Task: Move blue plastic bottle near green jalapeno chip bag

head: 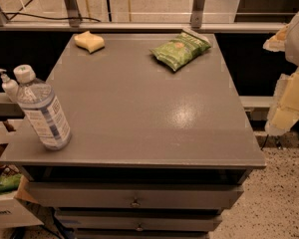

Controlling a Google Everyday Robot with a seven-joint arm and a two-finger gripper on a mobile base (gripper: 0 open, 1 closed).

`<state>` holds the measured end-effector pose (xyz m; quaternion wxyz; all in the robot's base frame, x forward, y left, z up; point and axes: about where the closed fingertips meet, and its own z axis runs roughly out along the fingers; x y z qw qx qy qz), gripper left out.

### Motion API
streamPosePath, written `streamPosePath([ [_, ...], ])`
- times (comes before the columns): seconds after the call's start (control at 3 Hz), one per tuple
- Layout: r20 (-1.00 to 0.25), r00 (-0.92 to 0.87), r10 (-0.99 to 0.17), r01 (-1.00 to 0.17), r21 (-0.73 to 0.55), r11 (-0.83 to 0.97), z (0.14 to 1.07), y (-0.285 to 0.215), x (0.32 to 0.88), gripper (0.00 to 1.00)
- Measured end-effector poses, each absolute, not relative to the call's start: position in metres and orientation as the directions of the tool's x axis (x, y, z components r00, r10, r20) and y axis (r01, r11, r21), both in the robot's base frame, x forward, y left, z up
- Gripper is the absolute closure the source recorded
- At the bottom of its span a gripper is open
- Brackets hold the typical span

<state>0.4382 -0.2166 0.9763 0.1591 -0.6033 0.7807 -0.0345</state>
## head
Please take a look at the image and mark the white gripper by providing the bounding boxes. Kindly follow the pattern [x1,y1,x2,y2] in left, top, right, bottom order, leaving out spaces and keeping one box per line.
[263,12,299,136]

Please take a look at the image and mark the blue label plastic water bottle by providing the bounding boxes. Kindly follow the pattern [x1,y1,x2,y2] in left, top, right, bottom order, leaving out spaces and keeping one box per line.
[13,65,71,150]

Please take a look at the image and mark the green jalapeno chip bag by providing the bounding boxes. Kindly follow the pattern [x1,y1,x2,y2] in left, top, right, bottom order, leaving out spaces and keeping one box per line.
[150,28,211,72]

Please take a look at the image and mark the white pump dispenser bottle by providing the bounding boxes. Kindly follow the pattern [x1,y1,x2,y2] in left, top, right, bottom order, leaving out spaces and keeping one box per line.
[0,69,19,103]

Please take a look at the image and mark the grey drawer cabinet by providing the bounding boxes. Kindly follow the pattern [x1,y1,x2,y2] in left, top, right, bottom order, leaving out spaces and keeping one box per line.
[2,34,265,239]

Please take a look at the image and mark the yellow sponge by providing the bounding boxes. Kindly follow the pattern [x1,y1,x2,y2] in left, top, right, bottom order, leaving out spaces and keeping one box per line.
[74,31,105,54]

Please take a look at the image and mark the middle grey drawer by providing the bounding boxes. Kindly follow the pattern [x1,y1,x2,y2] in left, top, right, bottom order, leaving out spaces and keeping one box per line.
[56,211,222,232]

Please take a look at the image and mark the grey drawer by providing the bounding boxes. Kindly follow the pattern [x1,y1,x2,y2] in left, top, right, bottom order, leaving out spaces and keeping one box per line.
[26,182,243,209]
[56,211,222,232]

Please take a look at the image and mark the top grey drawer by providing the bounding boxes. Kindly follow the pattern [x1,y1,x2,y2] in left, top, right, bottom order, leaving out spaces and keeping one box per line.
[26,182,243,209]

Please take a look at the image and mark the green packet in box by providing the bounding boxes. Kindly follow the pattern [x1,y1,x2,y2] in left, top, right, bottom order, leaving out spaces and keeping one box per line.
[0,173,22,194]

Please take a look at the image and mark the white cardboard box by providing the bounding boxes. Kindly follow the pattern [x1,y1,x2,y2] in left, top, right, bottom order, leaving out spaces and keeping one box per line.
[0,119,44,230]

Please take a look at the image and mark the metal railing frame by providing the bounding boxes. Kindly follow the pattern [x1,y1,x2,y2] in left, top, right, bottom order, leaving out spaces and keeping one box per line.
[0,0,299,33]

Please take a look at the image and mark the black cable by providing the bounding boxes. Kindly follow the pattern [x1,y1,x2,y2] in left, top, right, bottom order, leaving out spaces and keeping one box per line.
[3,11,102,23]

